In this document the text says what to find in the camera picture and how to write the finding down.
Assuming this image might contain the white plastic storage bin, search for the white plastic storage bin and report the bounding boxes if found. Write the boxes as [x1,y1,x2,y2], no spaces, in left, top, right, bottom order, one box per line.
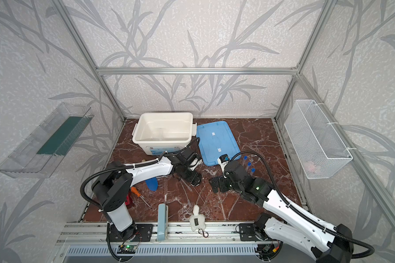
[132,112,196,156]

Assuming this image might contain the blue plastic bin lid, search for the blue plastic bin lid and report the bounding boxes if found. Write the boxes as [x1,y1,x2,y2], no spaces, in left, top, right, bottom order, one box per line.
[196,121,240,167]

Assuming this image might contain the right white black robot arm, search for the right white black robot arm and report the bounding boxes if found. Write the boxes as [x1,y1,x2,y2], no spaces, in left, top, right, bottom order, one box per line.
[210,156,375,263]

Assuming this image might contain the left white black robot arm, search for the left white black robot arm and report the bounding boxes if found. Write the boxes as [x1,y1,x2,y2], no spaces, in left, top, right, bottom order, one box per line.
[80,147,203,233]

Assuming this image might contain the white plastic squeeze bottle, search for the white plastic squeeze bottle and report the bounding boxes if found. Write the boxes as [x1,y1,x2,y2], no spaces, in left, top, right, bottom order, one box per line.
[189,205,206,232]

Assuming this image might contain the light blue standing block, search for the light blue standing block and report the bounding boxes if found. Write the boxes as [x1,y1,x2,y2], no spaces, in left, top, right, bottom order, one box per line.
[156,203,169,242]

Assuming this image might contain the pink object in basket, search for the pink object in basket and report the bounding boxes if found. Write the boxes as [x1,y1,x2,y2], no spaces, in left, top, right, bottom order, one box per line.
[304,161,319,174]

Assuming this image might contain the green circuit board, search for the green circuit board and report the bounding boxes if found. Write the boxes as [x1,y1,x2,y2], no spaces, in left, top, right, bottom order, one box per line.
[117,245,137,254]

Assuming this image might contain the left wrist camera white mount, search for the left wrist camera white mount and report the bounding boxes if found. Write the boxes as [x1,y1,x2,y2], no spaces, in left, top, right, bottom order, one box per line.
[188,154,201,171]

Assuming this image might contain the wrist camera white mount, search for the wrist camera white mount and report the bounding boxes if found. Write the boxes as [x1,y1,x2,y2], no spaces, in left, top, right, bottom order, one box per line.
[188,154,201,171]
[217,154,230,173]

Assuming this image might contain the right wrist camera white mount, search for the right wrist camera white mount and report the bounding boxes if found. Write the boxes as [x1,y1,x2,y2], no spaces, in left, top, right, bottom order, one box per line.
[217,154,230,173]

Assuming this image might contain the blue garden trowel wooden handle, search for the blue garden trowel wooden handle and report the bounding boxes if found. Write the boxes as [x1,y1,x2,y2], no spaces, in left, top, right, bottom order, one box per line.
[145,178,159,192]

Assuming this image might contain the orange handled screwdriver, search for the orange handled screwdriver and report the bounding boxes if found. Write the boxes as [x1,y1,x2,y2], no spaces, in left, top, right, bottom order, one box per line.
[131,187,151,208]

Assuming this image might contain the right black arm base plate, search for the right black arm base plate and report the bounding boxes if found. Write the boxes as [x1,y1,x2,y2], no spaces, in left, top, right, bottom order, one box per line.
[237,223,268,242]

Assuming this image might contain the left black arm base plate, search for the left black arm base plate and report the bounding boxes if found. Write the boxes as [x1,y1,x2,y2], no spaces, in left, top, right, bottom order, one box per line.
[106,223,153,243]

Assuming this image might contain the white wire mesh basket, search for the white wire mesh basket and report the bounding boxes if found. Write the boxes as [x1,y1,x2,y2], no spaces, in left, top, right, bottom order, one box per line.
[284,100,353,180]

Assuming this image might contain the aluminium front rail frame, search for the aluminium front rail frame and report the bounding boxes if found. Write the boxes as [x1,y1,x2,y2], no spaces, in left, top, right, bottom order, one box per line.
[54,221,333,245]

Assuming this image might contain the clear acrylic wall shelf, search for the clear acrylic wall shelf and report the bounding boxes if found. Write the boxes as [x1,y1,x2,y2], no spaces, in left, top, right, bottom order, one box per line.
[0,103,94,179]

